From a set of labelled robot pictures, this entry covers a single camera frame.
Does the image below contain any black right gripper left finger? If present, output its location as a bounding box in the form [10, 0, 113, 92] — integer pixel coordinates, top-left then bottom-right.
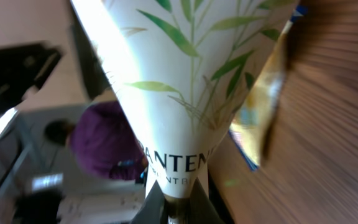
[130, 182, 168, 224]

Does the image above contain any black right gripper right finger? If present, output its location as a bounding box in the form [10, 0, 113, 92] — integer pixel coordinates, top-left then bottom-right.
[187, 179, 224, 224]

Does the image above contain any yellow snack bag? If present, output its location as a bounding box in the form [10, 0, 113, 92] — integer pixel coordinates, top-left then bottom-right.
[228, 5, 308, 171]

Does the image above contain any white tube gold cap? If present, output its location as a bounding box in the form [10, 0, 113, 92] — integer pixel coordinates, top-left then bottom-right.
[70, 0, 297, 223]

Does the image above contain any person in purple shirt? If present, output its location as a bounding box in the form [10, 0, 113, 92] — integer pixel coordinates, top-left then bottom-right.
[44, 101, 148, 182]

